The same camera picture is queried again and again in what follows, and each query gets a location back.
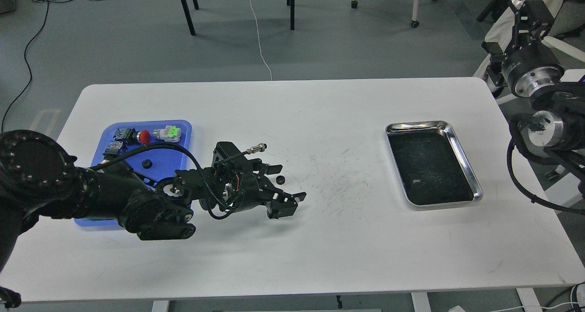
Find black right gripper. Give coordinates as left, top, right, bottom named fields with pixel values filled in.
left=481, top=0, right=564, bottom=98

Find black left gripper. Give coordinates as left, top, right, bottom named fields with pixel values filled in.
left=225, top=159, right=307, bottom=220

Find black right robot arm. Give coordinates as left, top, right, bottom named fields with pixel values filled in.
left=481, top=0, right=585, bottom=216

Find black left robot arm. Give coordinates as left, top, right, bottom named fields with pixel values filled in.
left=0, top=130, right=307, bottom=268

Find grey green connector part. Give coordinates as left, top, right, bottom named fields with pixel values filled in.
left=152, top=125, right=182, bottom=143

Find white chair with cloth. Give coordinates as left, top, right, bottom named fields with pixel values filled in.
left=473, top=0, right=584, bottom=93

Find blue plastic tray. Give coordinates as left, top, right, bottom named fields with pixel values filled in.
left=77, top=120, right=192, bottom=227

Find silver metal tray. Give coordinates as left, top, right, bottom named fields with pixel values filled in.
left=386, top=120, right=484, bottom=210

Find black table legs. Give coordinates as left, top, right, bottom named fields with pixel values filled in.
left=179, top=0, right=296, bottom=37

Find red push button switch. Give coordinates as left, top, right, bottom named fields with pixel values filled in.
left=112, top=127, right=152, bottom=145

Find yellow push button switch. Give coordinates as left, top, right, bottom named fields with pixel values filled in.
left=102, top=141, right=128, bottom=161

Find black floor cable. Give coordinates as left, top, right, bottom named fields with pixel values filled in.
left=0, top=0, right=83, bottom=134

